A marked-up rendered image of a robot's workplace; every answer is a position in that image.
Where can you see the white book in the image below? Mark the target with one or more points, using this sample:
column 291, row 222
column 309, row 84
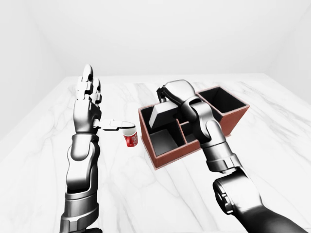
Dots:
column 161, row 112

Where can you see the red white patterned mug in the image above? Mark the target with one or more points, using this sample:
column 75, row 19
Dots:
column 130, row 138

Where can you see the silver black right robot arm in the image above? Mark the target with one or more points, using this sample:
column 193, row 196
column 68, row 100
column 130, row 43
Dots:
column 218, row 157

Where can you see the red-brown desk caddy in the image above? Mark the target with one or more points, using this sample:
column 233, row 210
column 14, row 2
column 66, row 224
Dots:
column 194, row 126

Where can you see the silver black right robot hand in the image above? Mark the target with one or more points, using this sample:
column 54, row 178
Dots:
column 178, row 89

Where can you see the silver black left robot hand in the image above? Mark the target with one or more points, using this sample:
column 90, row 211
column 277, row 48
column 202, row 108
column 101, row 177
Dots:
column 83, row 114

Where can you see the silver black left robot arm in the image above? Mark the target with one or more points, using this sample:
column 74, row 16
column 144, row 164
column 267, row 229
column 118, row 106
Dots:
column 81, row 174

